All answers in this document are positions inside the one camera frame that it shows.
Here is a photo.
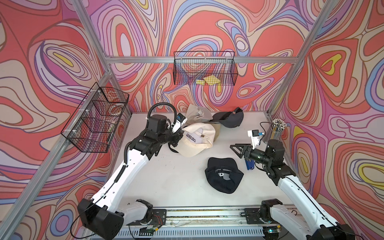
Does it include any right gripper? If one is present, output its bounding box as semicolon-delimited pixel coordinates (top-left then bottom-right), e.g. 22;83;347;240
229;142;272;166

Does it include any cream baseball cap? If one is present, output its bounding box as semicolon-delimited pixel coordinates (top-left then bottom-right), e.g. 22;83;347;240
173;123;216;158

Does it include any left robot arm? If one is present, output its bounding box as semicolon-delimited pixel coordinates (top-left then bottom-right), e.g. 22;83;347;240
77;102;187;240

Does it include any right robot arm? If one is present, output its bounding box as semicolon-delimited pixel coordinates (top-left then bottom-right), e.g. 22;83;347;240
230;139;356;240

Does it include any dark grey baseball cap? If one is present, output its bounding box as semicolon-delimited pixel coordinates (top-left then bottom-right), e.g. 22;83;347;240
210;107;244;128

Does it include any tan khaki baseball cap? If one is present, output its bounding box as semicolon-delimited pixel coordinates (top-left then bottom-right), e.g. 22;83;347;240
212;123;221;142

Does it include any black cap upside down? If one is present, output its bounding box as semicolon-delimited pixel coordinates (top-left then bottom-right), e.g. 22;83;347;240
205;158;244;194

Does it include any light beige baseball cap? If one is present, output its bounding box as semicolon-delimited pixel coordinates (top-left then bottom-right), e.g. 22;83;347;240
186;105;213;126

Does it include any blue tool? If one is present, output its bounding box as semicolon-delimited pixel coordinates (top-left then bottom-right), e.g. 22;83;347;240
245;160;255;171

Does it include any cup of pencils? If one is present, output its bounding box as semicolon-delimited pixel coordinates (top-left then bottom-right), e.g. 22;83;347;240
266;119;287;143

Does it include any black wire basket left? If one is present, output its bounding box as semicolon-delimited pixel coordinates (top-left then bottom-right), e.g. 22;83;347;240
61;83;129;153

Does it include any black wire basket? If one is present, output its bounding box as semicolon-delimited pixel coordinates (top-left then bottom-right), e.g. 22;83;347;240
173;50;238;86
61;83;129;153

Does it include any black wire basket back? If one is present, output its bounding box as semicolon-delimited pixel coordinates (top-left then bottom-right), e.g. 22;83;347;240
173;50;238;86

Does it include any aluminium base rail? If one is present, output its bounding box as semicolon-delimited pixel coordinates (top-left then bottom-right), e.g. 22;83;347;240
74;205;334;240

